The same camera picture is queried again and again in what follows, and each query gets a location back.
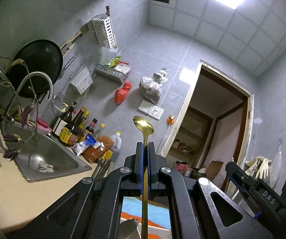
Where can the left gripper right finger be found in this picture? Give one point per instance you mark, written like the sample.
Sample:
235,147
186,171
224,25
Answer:
198,208

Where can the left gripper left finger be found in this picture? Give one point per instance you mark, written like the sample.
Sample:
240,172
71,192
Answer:
91,208

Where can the gold spoon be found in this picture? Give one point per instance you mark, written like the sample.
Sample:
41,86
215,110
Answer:
147,129

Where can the silver spoon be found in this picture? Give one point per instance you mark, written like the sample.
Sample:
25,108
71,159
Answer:
127,227

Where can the rubber gloves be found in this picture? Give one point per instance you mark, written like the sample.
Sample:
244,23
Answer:
258,167

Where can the brown snack packet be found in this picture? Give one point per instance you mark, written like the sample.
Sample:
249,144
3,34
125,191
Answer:
92,153

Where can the large oil jug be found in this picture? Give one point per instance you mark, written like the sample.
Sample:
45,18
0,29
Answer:
112,146

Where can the steel sink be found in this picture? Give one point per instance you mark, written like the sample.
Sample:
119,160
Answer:
43,157

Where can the dark soy sauce bottle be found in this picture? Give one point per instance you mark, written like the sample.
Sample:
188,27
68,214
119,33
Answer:
71,130

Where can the red plastic bag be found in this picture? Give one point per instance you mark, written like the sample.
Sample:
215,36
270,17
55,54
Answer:
121,93

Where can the steel faucet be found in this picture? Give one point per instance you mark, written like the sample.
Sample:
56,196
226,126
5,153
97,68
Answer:
25,79

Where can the white plastic bag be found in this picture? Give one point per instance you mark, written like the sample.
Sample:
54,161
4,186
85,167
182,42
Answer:
151,87

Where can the white hanging holder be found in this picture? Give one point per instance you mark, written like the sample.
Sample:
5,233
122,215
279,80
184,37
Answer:
82,81

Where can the black wok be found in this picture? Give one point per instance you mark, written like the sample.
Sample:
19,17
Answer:
40,55

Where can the orange wall hook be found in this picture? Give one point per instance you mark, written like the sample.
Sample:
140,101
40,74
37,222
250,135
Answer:
170,120

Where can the metal wall shelf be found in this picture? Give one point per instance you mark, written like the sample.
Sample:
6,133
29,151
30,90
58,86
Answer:
109,73

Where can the white wall basket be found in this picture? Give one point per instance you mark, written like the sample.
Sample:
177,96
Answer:
102,25

